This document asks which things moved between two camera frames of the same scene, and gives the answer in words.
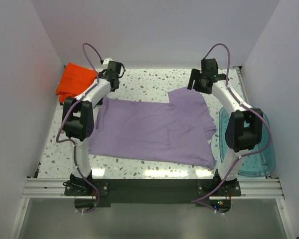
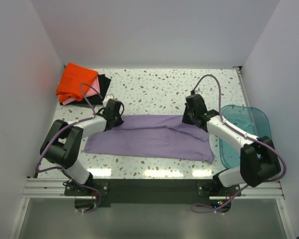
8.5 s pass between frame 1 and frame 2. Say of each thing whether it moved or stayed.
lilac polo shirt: moved
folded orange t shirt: stayed
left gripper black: moved
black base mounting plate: stayed
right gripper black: moved
